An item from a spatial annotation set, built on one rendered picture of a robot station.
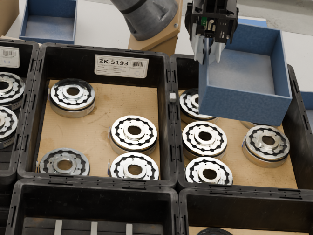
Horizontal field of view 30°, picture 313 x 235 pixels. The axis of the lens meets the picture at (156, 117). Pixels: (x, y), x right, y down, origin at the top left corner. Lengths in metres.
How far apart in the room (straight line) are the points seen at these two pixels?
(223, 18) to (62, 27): 0.93
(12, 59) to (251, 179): 0.61
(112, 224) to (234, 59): 0.40
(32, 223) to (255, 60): 0.54
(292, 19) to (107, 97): 2.09
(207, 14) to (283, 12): 2.46
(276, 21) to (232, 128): 1.96
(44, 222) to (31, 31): 0.77
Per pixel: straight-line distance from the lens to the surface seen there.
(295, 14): 3.40
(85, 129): 1.32
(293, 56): 1.88
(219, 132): 1.32
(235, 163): 1.31
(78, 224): 1.16
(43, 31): 1.78
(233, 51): 1.19
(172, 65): 1.35
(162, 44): 1.56
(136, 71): 1.40
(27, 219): 1.17
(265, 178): 1.30
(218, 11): 0.94
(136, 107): 1.38
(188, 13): 1.02
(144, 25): 1.57
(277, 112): 1.05
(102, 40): 1.77
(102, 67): 1.39
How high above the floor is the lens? 1.79
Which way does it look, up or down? 45 degrees down
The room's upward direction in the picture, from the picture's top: 10 degrees clockwise
